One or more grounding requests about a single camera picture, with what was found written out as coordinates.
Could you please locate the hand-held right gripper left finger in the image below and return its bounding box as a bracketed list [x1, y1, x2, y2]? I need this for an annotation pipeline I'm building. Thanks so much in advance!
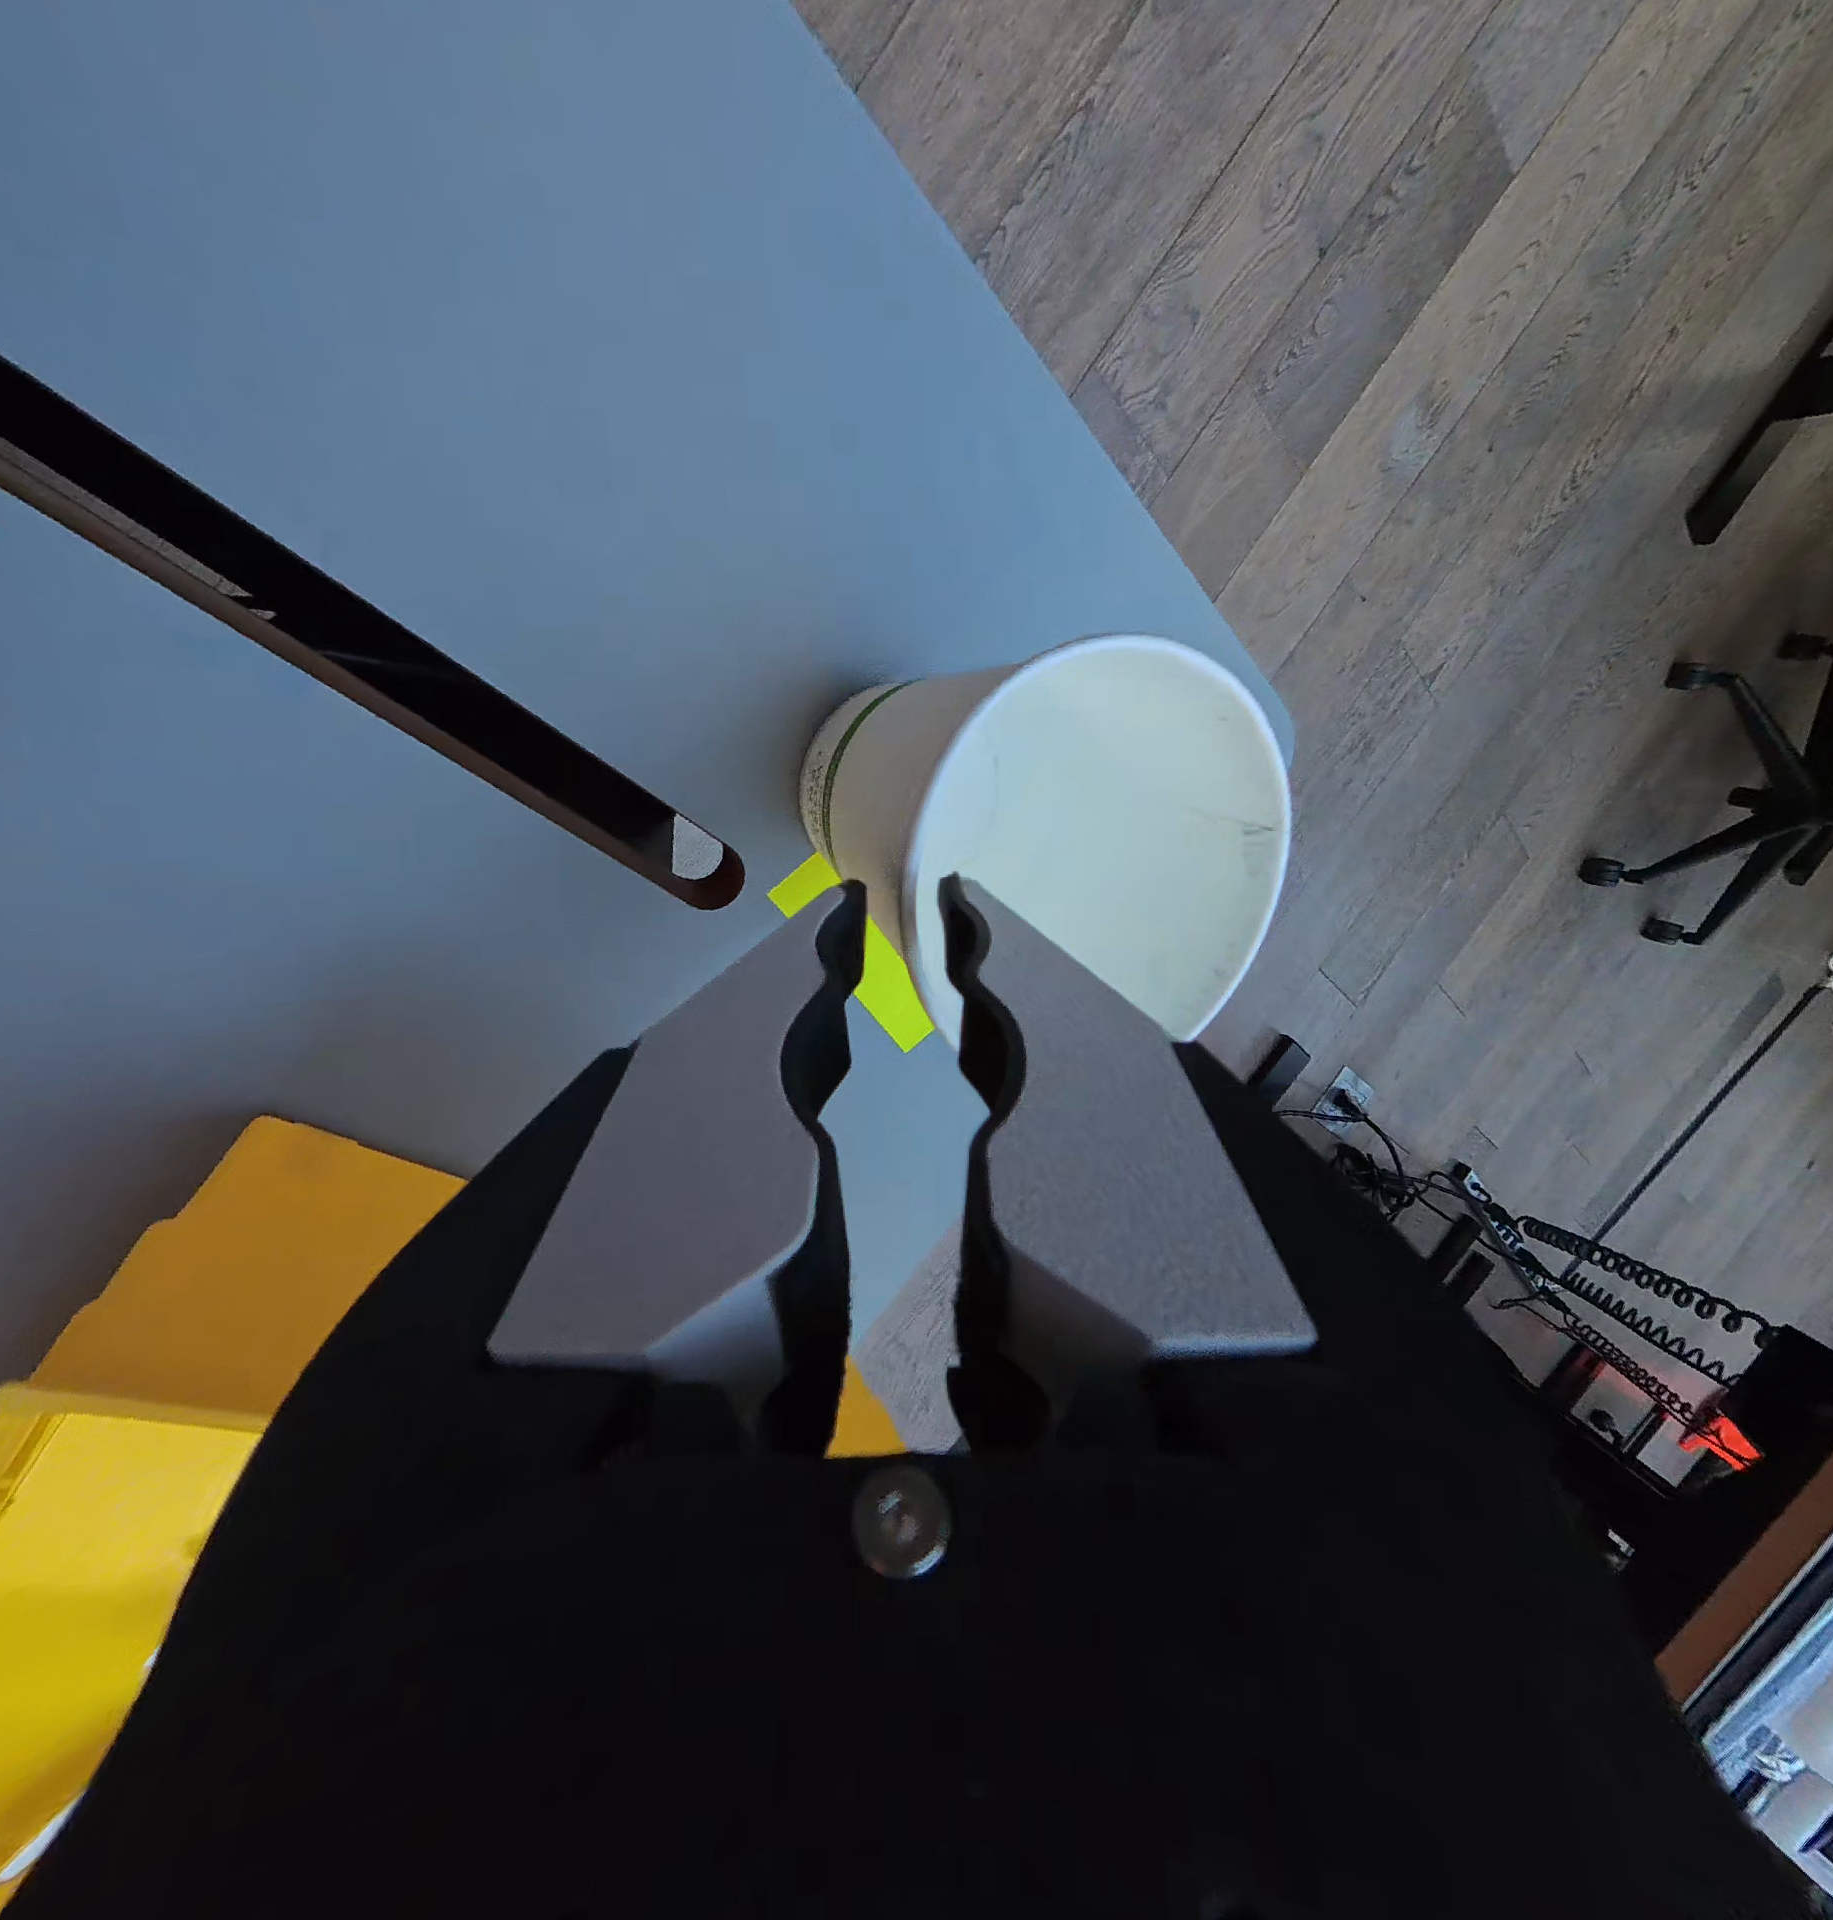
[487, 877, 870, 1460]

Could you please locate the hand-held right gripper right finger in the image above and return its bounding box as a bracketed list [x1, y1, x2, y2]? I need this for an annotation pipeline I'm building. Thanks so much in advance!
[939, 872, 1319, 1451]

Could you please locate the white paper cup green stripe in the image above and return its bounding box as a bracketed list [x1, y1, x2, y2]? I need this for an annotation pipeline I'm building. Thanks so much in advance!
[801, 635, 1293, 1046]

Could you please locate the yellow-green tape strip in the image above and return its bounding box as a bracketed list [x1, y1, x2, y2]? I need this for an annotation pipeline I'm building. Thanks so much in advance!
[767, 853, 937, 1055]

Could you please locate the black flat tray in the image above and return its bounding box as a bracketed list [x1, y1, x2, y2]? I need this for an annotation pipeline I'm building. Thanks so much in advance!
[0, 327, 747, 914]

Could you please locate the red lit device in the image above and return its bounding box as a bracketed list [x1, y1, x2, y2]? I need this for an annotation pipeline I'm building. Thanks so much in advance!
[1679, 1383, 1777, 1491]

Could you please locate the yellow plastic bin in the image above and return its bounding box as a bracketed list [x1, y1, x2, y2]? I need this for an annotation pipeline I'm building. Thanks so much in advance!
[0, 1113, 902, 1920]

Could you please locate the black office chair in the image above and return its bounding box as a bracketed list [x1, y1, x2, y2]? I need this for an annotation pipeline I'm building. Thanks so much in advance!
[1581, 635, 1833, 947]

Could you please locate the black table foot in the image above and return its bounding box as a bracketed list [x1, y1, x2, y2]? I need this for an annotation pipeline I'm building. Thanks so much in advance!
[1685, 276, 1833, 545]

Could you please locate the black cable bundle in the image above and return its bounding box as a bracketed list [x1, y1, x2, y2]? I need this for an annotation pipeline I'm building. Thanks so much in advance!
[1274, 1031, 1551, 1310]

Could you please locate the black coiled cable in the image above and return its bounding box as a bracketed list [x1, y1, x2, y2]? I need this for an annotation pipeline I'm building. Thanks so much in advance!
[1516, 1211, 1785, 1434]

